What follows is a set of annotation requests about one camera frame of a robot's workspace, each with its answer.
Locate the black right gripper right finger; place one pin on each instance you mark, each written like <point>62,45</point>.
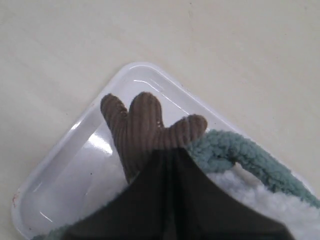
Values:
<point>203,211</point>

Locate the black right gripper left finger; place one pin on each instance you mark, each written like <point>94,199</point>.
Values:
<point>143,211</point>

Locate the green fuzzy scarf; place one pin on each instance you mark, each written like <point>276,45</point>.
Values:
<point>239,166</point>

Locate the white rectangular plastic tray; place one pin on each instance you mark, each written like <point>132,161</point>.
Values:
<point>83,172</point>

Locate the white plush snowman toy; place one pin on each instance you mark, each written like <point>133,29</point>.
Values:
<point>145,113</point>

